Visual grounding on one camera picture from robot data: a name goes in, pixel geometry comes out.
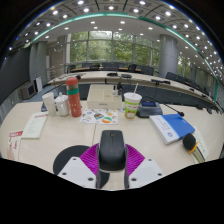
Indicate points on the group of dark office chairs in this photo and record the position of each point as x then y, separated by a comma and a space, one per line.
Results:
146, 70

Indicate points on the colourful sticker sheet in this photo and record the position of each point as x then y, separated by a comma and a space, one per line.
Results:
98, 116

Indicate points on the plain white paper cup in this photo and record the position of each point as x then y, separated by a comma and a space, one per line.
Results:
50, 105

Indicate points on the black computer mouse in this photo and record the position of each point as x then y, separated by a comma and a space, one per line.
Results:
112, 150

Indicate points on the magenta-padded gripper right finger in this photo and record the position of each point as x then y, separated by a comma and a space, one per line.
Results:
135, 160

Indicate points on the red bottle with green band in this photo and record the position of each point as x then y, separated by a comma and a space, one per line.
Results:
74, 98

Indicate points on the group of ceiling lights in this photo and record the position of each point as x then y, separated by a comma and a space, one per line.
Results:
86, 10

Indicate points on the green and white paper cup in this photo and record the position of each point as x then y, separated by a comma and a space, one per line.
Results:
132, 106

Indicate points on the white lidded mug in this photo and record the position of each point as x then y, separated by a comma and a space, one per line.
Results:
62, 106

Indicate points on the red and white leaflet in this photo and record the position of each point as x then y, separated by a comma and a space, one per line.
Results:
14, 145

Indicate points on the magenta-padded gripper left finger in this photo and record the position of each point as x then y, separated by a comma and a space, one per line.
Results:
89, 158

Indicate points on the grey boxy monitor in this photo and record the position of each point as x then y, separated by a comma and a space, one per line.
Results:
28, 91

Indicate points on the black mouse pad with wrist rest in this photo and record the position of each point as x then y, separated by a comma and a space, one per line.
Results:
66, 156

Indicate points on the cream cardboard box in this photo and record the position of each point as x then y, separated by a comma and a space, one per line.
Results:
104, 97

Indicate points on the long curved conference desk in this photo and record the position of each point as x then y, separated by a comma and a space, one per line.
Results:
140, 78

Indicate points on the white printed paper sheet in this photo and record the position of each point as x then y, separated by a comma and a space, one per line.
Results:
202, 146

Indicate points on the blue and white book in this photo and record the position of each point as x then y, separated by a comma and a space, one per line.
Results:
176, 126

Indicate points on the black gooseneck conference microphone unit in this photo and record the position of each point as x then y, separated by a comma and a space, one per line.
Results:
149, 109

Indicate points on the white text document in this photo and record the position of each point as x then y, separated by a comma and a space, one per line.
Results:
34, 125

